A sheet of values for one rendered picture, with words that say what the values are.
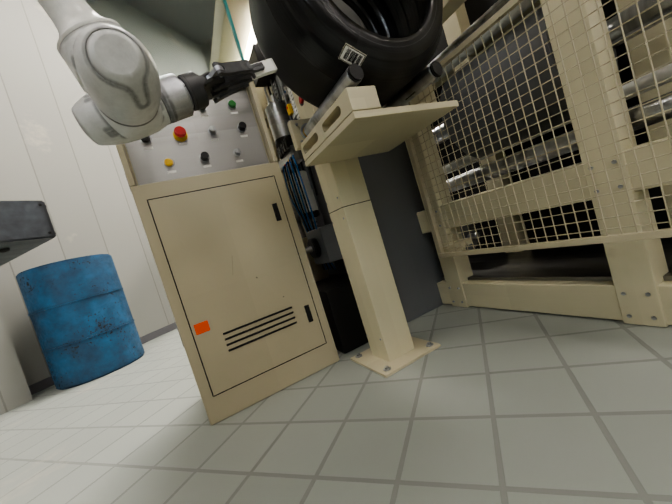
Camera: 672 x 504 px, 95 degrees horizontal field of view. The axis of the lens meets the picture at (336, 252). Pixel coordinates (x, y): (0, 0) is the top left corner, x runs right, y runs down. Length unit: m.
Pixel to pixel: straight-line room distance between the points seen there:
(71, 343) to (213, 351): 2.04
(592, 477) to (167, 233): 1.27
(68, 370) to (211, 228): 2.24
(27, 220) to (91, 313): 2.77
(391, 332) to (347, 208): 0.50
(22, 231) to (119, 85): 0.27
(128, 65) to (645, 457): 1.05
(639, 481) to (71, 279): 3.21
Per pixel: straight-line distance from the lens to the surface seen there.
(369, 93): 0.87
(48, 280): 3.22
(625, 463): 0.82
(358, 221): 1.17
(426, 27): 1.09
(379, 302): 1.19
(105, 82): 0.60
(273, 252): 1.28
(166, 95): 0.79
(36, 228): 0.43
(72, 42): 0.66
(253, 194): 1.31
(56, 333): 3.25
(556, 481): 0.78
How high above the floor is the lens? 0.53
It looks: 3 degrees down
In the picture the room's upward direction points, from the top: 17 degrees counter-clockwise
